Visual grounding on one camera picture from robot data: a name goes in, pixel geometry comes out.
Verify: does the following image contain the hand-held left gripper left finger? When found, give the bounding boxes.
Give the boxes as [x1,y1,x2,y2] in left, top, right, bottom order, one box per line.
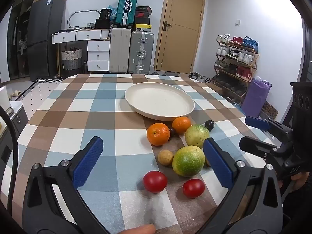
[22,136,110,234]

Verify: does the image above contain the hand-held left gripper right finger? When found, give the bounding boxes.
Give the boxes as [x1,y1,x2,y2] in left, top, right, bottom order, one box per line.
[200,138,283,234]

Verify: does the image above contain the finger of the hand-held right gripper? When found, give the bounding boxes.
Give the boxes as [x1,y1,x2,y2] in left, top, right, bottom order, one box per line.
[239,136,278,162]
[245,116,294,149]

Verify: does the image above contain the yellow-green round fruit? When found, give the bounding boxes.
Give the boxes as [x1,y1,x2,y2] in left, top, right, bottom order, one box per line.
[172,146,205,177]
[185,124,210,149]

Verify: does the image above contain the red tomato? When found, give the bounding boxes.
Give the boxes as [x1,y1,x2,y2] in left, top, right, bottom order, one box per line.
[143,171,168,193]
[182,179,206,199]

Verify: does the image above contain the orange mandarin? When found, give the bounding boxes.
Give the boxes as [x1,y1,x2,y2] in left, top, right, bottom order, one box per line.
[173,116,192,135]
[147,123,170,147]

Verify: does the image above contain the cream round plate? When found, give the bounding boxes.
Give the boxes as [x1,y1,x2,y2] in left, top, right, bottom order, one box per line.
[125,82,195,122]

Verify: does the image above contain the person's right hand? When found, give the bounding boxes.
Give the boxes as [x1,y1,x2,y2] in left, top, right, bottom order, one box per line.
[278,172,312,195]

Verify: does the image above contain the person's left hand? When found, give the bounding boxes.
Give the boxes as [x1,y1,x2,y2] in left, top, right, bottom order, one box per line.
[117,224,156,234]

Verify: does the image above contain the patterned box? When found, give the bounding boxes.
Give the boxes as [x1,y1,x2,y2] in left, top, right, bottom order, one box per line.
[262,101,279,119]

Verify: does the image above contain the purple bag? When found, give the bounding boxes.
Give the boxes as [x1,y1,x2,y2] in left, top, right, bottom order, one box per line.
[241,77,272,118]

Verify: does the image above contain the checked tablecloth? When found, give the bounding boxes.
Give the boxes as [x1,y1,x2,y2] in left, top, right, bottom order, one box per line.
[0,73,281,234]

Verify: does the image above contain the wooden shoe rack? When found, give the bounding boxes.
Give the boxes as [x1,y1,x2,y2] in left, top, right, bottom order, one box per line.
[212,33,259,105]

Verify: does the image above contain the rows of shoes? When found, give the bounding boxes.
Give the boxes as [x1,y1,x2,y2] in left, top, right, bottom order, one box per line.
[213,33,259,100]

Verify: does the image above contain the pile of floor shoes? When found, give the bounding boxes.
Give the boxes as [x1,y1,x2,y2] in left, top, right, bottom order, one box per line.
[189,72,212,83]

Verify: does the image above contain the dotted rug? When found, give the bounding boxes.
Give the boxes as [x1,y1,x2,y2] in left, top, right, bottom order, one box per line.
[10,78,64,117]

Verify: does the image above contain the grey appliance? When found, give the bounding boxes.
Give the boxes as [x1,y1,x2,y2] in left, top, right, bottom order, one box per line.
[0,100,29,166]

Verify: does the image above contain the grey slippers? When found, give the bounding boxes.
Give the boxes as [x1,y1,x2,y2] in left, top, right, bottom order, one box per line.
[150,71,181,76]

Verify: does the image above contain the wicker basket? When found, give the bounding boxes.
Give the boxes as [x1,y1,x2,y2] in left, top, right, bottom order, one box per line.
[61,47,83,71]

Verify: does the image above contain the white sheet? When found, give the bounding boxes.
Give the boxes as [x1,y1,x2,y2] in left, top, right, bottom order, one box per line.
[0,85,13,113]

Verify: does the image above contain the white drawer desk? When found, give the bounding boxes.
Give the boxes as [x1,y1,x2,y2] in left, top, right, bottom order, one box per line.
[52,28,111,73]

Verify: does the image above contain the beige suitcase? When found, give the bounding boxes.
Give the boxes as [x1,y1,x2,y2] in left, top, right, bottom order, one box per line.
[109,27,131,74]

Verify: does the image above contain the wooden door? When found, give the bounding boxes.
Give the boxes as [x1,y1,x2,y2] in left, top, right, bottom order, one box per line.
[153,0,206,74]

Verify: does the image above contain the silver suitcase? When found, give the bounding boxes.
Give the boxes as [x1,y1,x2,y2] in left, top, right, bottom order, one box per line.
[128,31,155,75]

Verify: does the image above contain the black storage box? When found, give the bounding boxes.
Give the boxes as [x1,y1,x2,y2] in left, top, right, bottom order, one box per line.
[95,19,112,29]

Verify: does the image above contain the dark glass wardrobe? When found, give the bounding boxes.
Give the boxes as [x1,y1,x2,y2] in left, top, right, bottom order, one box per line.
[7,0,39,81]

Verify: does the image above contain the black refrigerator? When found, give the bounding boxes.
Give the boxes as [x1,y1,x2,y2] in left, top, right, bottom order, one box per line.
[26,0,65,81]

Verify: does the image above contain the black labelled bucket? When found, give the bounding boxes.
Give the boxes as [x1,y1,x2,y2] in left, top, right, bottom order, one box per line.
[100,8,113,21]

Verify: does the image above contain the blue plastic bag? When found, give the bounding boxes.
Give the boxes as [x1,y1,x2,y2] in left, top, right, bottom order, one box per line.
[107,5,118,21]

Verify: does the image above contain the teal suitcase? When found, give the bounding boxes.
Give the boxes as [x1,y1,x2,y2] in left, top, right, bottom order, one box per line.
[115,0,138,27]

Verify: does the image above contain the black cable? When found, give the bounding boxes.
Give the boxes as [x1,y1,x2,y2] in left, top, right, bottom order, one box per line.
[0,107,19,210]

